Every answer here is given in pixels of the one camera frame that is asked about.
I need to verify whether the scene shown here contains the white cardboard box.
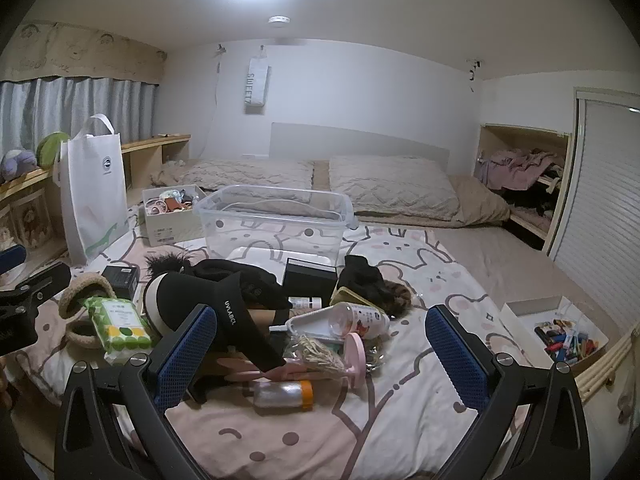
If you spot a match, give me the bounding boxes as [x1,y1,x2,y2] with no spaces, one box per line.
[141,185,208,247]

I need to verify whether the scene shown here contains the white hanging sweet sign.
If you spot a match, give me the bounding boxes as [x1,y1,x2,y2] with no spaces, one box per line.
[244,45,271,116]

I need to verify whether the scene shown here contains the clear bag of rope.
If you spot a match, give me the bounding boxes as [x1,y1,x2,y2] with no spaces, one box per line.
[362,342,396,376]

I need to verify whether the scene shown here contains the wooden closet alcove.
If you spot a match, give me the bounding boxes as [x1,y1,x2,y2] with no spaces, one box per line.
[477,124,573,256]

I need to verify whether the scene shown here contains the clear bottle with orange cap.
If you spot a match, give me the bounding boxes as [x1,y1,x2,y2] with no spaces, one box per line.
[252,380,315,415]

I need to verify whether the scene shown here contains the green plush toy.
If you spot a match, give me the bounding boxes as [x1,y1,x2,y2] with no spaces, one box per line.
[36,131,71,170]

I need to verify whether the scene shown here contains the clear bottle with fruit label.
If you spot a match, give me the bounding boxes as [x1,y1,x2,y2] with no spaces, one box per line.
[327,301,391,338]

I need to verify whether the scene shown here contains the beige quilted pillow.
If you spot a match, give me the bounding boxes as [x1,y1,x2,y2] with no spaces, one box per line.
[327,155,461,223]
[150,159,315,206]

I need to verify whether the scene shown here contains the pile of colourful small items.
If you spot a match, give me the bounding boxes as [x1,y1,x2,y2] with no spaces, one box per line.
[534,317,600,363]

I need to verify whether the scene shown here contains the black visor cap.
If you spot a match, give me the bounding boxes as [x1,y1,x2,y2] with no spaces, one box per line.
[142,260,296,371]

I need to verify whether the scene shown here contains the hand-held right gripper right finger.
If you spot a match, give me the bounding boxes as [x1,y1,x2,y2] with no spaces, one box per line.
[424,304,591,480]

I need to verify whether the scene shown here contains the pile of hair accessories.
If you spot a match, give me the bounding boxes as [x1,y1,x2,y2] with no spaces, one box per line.
[145,186,201,216]

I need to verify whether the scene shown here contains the grey curtain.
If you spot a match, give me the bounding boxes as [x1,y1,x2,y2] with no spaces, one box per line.
[0,77,160,161]

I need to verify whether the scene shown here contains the purple plush toy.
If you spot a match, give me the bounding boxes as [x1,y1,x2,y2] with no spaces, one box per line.
[0,149,40,183]

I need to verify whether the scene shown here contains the leopard print scrunchie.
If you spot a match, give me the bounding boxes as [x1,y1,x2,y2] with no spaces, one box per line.
[372,280,413,318]

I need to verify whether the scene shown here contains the beige printed curtain valance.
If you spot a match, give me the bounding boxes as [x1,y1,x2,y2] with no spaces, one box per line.
[0,21,167,83]

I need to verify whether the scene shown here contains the green wet wipes pack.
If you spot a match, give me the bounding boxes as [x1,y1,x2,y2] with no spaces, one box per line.
[82,296,153,366]

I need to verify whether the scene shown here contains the bed with beige sheet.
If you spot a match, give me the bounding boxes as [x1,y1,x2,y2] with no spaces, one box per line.
[127,160,618,356]

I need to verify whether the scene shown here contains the white open box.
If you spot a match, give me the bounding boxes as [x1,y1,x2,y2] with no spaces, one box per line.
[500,296,611,378]

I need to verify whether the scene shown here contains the white tote bag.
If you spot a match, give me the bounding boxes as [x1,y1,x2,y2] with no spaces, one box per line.
[52,113,131,267]

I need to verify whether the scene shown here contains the bunny printed blanket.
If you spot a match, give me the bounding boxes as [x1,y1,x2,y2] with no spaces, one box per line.
[10,205,551,480]

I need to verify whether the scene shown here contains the clear plastic storage bin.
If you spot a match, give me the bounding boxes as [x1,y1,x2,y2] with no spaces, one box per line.
[192,185,357,267]

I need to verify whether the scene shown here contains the pink bunny stand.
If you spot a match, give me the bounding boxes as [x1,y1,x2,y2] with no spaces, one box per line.
[220,332,368,391]

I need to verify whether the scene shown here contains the yellow case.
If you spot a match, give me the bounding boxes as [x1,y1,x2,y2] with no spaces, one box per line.
[332,286,381,308]

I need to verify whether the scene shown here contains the white shutter door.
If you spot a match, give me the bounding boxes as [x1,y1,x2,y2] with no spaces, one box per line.
[547,87,640,331]

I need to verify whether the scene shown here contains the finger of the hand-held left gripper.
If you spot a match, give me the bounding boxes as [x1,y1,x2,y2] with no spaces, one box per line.
[0,261,72,311]
[0,244,27,273]

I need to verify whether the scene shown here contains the black feather headband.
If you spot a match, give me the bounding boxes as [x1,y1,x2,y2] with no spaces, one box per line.
[144,252,193,278]

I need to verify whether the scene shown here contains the pile of clothes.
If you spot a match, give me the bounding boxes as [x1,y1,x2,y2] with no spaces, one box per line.
[474,147,568,226]

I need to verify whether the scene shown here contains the white headboard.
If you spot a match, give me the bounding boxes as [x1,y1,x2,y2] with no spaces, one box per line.
[270,121,451,176]

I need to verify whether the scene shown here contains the beige duvet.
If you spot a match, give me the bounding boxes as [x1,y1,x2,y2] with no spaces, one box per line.
[447,175,511,228]

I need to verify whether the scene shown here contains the wall hook with cord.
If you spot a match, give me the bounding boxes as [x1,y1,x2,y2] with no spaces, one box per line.
[215,44,227,111]
[465,57,482,95]

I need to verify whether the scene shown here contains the small black box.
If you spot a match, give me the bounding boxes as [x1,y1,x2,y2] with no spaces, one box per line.
[101,265,141,303]

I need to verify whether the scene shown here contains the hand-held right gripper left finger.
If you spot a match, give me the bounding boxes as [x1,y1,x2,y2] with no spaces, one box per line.
[54,304,218,480]

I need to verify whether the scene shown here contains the wooden shelf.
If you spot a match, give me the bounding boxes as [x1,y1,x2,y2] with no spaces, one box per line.
[0,133,192,266]

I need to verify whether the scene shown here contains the black gloves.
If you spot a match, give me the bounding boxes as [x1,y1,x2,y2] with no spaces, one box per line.
[342,255,396,311]

